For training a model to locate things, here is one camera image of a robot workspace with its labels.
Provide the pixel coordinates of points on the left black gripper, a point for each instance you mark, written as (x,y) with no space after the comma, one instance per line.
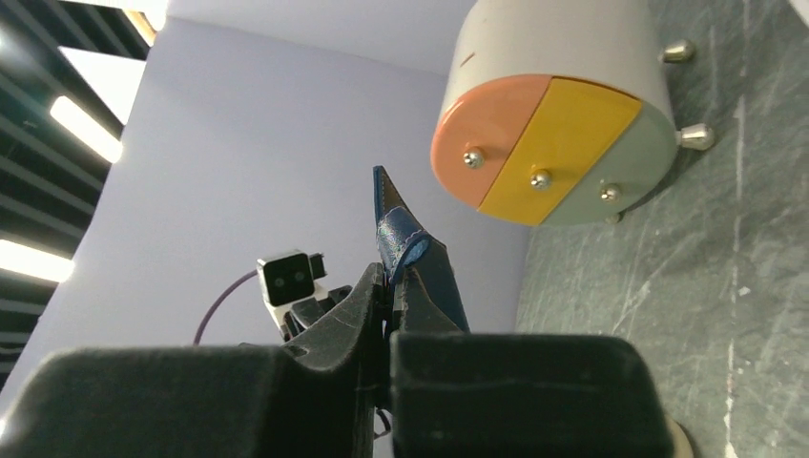
(299,316)

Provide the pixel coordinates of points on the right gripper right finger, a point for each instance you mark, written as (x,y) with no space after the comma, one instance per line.
(430,303)

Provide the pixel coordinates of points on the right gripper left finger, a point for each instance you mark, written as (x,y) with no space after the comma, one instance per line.
(347,340)

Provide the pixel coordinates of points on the blue leather card holder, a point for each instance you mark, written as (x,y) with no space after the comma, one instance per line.
(404,245)

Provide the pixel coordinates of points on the round pastel drawer cabinet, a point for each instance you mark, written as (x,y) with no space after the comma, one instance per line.
(558,112)

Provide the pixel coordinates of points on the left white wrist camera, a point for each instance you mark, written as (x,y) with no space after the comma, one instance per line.
(289,278)

